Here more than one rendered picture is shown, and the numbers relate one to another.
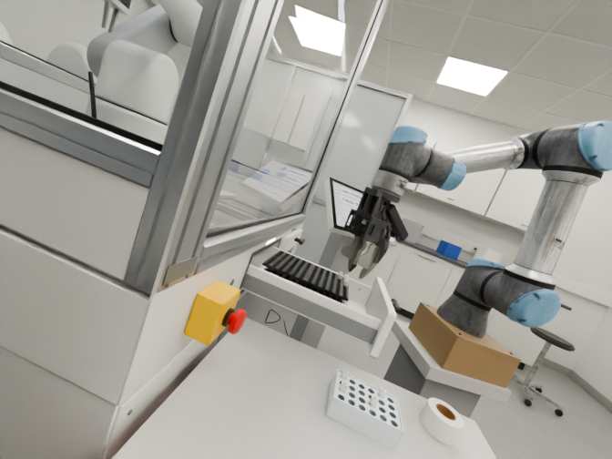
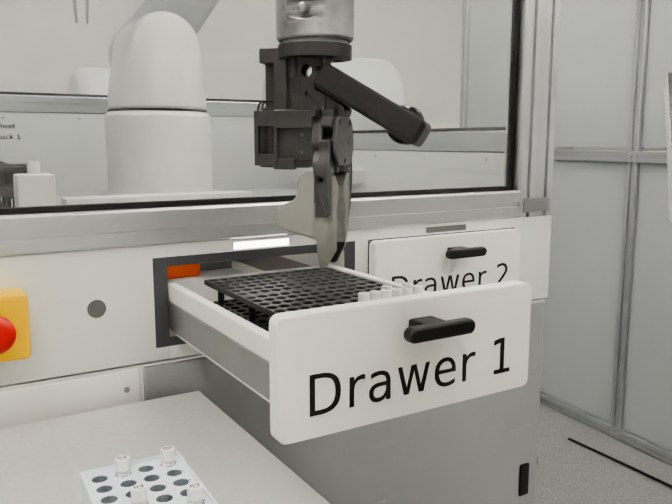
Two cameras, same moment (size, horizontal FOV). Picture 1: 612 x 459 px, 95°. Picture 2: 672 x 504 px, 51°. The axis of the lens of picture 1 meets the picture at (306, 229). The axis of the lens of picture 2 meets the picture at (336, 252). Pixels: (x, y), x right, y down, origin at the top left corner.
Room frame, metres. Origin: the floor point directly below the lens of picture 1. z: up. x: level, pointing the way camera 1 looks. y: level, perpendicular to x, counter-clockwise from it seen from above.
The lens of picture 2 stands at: (0.27, -0.71, 1.07)
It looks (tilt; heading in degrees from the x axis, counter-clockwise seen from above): 9 degrees down; 53
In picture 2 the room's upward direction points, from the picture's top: straight up
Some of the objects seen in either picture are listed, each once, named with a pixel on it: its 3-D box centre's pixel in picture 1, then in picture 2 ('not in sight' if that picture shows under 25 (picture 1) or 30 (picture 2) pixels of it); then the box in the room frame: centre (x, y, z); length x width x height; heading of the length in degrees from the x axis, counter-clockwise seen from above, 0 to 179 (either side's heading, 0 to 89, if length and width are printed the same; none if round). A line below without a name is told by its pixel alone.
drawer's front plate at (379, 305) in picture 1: (376, 310); (413, 353); (0.71, -0.25, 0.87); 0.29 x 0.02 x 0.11; 174
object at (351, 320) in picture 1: (301, 282); (305, 316); (0.73, -0.04, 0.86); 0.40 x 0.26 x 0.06; 84
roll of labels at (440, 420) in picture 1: (441, 420); not in sight; (0.51, -0.38, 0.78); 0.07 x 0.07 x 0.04
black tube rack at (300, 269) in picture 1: (305, 281); (309, 314); (0.73, -0.05, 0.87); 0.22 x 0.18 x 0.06; 84
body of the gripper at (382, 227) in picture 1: (373, 216); (307, 110); (0.67, -0.14, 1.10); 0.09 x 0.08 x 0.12; 128
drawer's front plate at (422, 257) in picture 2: (290, 245); (449, 269); (1.06, 0.03, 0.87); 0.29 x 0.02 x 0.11; 174
